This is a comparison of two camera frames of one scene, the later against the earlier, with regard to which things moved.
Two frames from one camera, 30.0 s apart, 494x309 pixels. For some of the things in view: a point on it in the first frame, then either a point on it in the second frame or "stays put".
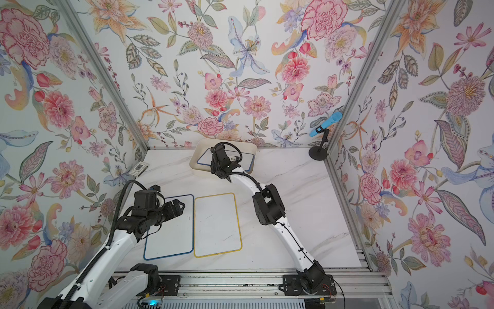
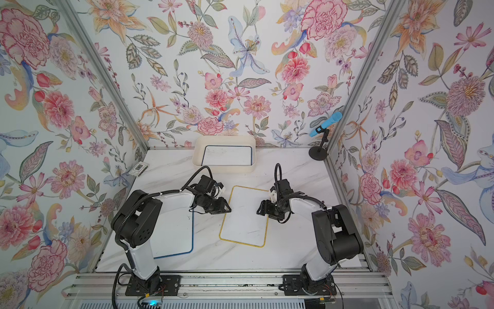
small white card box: (139, 168) stays put
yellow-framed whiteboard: (216, 225) → (243, 224)
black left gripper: (172, 212) → (221, 203)
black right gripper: (213, 169) → (265, 206)
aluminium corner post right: (393, 10) stays put
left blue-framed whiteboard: (174, 236) stays put
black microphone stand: (320, 153) stays put
